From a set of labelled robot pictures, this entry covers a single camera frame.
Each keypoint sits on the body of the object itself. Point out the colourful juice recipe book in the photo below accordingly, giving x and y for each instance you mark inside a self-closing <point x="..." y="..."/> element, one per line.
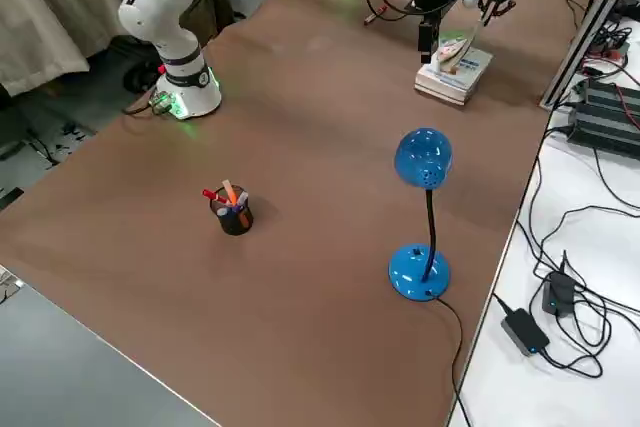
<point x="452" y="49"/>

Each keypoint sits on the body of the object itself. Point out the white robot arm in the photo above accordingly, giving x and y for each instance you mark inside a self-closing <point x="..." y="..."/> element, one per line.
<point x="155" y="7"/>

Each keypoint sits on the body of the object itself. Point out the red white marker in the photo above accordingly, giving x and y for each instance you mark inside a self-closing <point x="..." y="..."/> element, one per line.
<point x="375" y="16"/>

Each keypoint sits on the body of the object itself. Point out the blue desk lamp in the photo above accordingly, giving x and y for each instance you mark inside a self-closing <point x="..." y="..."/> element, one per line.
<point x="422" y="162"/>

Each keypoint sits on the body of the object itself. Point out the black power supply box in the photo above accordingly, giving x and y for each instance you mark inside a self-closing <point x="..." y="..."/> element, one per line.
<point x="607" y="112"/>

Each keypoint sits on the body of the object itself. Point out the white purple pen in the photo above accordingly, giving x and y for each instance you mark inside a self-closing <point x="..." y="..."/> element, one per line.
<point x="241" y="200"/>

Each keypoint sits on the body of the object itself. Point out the orange pen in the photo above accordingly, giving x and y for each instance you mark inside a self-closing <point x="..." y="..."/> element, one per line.
<point x="234" y="194"/>

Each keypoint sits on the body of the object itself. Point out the black mesh pen holder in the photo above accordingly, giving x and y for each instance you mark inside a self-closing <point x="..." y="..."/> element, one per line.
<point x="237" y="219"/>

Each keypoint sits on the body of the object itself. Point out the blue pen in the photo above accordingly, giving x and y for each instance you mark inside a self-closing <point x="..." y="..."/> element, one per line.
<point x="227" y="212"/>

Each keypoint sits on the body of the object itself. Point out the red capped pen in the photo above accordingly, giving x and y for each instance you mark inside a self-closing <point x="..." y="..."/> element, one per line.
<point x="212" y="194"/>

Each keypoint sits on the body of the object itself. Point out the green-lit connector block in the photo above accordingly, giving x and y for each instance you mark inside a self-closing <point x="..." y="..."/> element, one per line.
<point x="161" y="102"/>

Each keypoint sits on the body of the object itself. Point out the small black power adapter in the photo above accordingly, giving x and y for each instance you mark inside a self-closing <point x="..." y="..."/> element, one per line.
<point x="557" y="292"/>

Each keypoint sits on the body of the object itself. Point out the flat black power adapter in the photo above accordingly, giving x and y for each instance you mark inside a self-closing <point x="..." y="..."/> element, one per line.
<point x="525" y="332"/>

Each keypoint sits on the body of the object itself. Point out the beige curtain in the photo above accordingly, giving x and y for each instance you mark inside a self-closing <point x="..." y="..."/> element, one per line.
<point x="45" y="22"/>

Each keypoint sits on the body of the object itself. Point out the grey side table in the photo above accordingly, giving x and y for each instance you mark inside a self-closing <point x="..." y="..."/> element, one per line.
<point x="60" y="362"/>

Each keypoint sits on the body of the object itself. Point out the aluminium frame post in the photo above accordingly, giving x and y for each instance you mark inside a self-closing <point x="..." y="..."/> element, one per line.
<point x="585" y="37"/>

